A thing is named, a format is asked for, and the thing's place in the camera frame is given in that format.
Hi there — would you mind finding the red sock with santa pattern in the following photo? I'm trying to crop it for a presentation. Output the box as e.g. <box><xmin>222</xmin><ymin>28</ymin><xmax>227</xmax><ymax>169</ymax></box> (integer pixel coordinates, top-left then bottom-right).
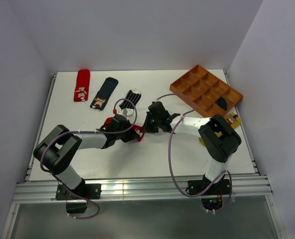
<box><xmin>103</xmin><ymin>117</ymin><xmax>144</xmax><ymax>142</ymax></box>

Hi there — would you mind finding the plain navy ankle sock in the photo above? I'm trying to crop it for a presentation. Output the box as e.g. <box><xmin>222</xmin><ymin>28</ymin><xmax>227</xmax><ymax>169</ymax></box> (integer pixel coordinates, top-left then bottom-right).
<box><xmin>216</xmin><ymin>97</ymin><xmax>227</xmax><ymax>111</ymax></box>

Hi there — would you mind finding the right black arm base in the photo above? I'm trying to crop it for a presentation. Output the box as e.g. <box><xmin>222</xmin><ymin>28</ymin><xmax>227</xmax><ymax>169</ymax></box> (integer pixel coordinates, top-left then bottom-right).
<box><xmin>185</xmin><ymin>176</ymin><xmax>231</xmax><ymax>211</ymax></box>

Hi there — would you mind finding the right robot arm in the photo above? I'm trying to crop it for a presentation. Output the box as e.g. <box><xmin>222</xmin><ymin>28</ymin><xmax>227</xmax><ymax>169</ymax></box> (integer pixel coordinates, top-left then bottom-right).
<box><xmin>143</xmin><ymin>101</ymin><xmax>242</xmax><ymax>194</ymax></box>

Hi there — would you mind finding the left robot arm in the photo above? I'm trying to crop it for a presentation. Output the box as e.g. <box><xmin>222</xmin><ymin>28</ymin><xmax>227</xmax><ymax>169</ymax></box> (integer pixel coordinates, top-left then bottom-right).
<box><xmin>33</xmin><ymin>115</ymin><xmax>140</xmax><ymax>199</ymax></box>

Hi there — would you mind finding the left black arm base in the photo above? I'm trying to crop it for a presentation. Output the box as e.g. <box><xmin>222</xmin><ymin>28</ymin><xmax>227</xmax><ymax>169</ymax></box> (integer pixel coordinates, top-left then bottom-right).
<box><xmin>55</xmin><ymin>183</ymin><xmax>101</xmax><ymax>216</ymax></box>

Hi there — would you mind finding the black white striped sock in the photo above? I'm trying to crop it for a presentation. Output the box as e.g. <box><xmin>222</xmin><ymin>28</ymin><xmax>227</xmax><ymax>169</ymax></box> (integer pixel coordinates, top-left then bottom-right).
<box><xmin>119</xmin><ymin>89</ymin><xmax>141</xmax><ymax>117</ymax></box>

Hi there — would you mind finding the navy sock with bear pattern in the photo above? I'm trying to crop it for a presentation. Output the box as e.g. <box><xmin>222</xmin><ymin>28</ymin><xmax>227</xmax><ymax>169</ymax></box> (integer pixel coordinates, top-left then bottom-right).
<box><xmin>90</xmin><ymin>77</ymin><xmax>118</xmax><ymax>111</ymax></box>

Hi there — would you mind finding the red sock with white figure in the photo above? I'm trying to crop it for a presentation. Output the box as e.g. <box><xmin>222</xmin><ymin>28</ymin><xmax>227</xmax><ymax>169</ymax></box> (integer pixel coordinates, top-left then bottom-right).
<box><xmin>74</xmin><ymin>69</ymin><xmax>91</xmax><ymax>102</ymax></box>

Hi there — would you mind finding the orange compartment tray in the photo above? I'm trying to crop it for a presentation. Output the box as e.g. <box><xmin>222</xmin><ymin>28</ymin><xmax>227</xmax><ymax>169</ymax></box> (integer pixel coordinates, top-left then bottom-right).
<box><xmin>170</xmin><ymin>65</ymin><xmax>243</xmax><ymax>118</ymax></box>

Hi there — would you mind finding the yellow sock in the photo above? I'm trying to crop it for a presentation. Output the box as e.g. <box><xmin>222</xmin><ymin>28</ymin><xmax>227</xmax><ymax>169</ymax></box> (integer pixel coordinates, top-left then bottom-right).
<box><xmin>199</xmin><ymin>113</ymin><xmax>241</xmax><ymax>146</ymax></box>

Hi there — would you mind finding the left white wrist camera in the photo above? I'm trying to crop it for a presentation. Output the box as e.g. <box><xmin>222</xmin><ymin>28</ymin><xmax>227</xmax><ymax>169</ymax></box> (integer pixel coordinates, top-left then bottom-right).
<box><xmin>112</xmin><ymin>109</ymin><xmax>130</xmax><ymax>117</ymax></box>

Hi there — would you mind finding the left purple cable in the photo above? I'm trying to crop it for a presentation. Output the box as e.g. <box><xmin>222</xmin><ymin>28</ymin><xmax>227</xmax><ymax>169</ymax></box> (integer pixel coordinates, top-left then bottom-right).
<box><xmin>39</xmin><ymin>98</ymin><xmax>138</xmax><ymax>220</ymax></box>

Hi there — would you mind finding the purple cable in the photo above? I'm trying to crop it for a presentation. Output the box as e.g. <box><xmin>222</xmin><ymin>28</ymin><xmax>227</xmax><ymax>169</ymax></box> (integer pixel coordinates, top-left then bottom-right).
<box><xmin>39</xmin><ymin>98</ymin><xmax>138</xmax><ymax>220</ymax></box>
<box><xmin>156</xmin><ymin>93</ymin><xmax>234</xmax><ymax>214</ymax></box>

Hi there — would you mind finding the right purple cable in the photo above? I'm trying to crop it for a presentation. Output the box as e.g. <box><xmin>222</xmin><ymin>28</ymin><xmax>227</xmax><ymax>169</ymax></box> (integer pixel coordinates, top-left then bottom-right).
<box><xmin>156</xmin><ymin>93</ymin><xmax>234</xmax><ymax>214</ymax></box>

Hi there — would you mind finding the aluminium front rail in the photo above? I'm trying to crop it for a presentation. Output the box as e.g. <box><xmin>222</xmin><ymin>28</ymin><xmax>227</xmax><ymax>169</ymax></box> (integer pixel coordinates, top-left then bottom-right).
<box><xmin>11</xmin><ymin>175</ymin><xmax>273</xmax><ymax>204</ymax></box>

